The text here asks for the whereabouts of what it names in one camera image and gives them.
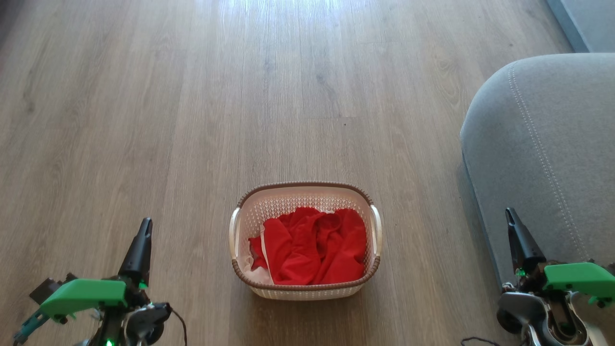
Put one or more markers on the white garment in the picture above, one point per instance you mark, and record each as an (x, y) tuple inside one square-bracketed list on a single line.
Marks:
[(257, 275)]

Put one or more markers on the red printed jersey garment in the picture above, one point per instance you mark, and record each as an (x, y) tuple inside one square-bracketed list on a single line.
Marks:
[(312, 250)]

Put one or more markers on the white brown-rimmed laundry basket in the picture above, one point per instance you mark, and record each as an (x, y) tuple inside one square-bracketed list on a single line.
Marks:
[(307, 197)]

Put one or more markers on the grey sofa seat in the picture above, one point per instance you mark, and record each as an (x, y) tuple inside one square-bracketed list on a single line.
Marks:
[(593, 19)]

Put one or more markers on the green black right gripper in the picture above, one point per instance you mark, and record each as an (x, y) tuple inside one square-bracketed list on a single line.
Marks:
[(576, 278)]

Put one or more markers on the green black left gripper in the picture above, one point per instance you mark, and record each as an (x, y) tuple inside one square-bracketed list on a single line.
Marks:
[(86, 293)]

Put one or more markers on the plain red garment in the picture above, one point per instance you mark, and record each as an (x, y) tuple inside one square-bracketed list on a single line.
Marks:
[(257, 257)]

